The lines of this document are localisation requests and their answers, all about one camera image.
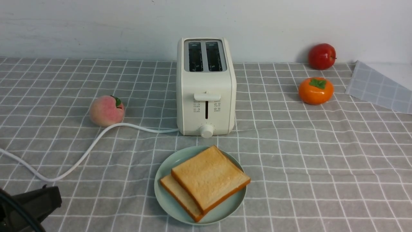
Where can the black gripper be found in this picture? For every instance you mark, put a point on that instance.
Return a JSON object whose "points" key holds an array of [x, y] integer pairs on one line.
{"points": [[26, 211]]}

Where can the toast slice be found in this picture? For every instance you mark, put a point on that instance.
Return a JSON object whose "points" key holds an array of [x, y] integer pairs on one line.
{"points": [[210, 177], [182, 197]]}

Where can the pink peach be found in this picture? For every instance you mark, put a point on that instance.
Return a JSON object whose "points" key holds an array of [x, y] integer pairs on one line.
{"points": [[107, 110]]}

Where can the light green round plate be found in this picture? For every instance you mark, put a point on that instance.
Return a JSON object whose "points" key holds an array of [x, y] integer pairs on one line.
{"points": [[174, 208]]}

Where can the white two-slot toaster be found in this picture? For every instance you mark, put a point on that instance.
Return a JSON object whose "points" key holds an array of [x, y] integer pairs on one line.
{"points": [[206, 87]]}

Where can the orange persimmon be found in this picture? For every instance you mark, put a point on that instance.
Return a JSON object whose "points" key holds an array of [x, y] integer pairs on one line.
{"points": [[315, 90]]}

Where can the grey checked tablecloth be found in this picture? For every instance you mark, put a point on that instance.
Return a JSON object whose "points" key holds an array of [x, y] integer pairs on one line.
{"points": [[341, 166]]}

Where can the red apple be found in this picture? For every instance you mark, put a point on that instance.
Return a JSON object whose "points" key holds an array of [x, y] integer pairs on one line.
{"points": [[322, 56]]}

